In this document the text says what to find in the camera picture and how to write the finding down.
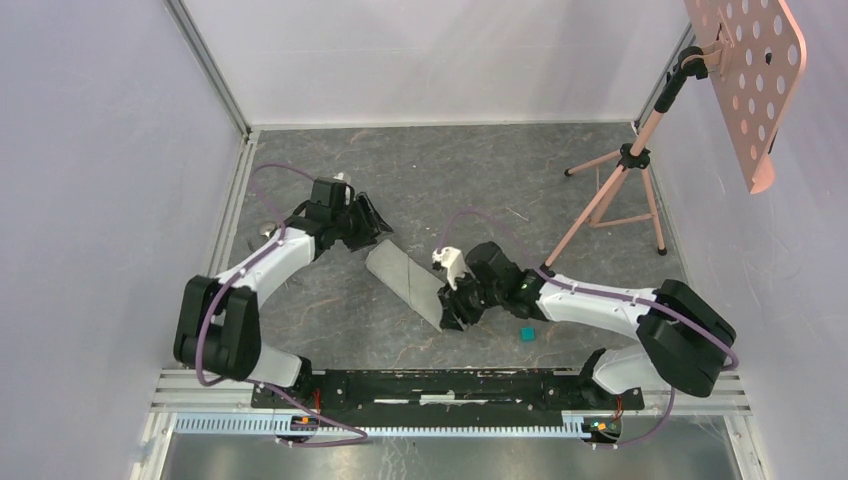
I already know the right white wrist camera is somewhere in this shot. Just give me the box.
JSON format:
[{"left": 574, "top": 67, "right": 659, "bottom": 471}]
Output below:
[{"left": 432, "top": 247, "right": 471, "bottom": 291}]

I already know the pink tripod stand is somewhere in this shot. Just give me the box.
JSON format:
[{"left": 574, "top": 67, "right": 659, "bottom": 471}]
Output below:
[{"left": 543, "top": 46, "right": 720, "bottom": 269}]

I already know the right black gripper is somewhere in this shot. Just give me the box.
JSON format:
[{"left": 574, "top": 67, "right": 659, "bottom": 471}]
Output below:
[{"left": 436, "top": 268, "right": 504, "bottom": 334}]

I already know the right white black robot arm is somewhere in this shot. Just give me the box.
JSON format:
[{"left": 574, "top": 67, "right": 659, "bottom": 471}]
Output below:
[{"left": 432, "top": 242, "right": 738, "bottom": 408}]

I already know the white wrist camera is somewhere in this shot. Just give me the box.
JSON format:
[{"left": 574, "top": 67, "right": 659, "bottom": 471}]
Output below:
[
  {"left": 334, "top": 172, "right": 351, "bottom": 184},
  {"left": 432, "top": 247, "right": 471, "bottom": 291}
]

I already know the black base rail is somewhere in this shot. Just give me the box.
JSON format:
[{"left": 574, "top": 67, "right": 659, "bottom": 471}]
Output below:
[{"left": 290, "top": 368, "right": 645, "bottom": 427}]

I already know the grey cloth napkin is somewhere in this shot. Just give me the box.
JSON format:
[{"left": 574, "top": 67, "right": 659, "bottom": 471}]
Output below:
[{"left": 366, "top": 240, "right": 444, "bottom": 332}]

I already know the pink perforated tray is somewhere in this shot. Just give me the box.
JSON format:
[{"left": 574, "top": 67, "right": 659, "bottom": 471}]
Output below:
[{"left": 683, "top": 0, "right": 808, "bottom": 194}]

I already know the silver spoon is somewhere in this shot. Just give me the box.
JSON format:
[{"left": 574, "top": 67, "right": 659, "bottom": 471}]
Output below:
[{"left": 257, "top": 221, "right": 279, "bottom": 240}]

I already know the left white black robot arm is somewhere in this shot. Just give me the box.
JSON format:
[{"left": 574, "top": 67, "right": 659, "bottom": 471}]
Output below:
[{"left": 173, "top": 177, "right": 393, "bottom": 408}]

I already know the white toothed cable strip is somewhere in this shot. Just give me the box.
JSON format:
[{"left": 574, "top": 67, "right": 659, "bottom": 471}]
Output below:
[{"left": 174, "top": 413, "right": 590, "bottom": 440}]

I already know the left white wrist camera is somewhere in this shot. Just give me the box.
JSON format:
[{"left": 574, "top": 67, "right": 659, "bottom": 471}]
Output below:
[{"left": 334, "top": 172, "right": 351, "bottom": 184}]

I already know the teal cube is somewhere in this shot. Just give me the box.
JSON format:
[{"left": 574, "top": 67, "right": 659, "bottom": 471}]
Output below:
[{"left": 520, "top": 327, "right": 536, "bottom": 342}]

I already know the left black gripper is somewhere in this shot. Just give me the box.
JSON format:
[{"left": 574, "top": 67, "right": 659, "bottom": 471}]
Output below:
[{"left": 331, "top": 192, "right": 393, "bottom": 253}]

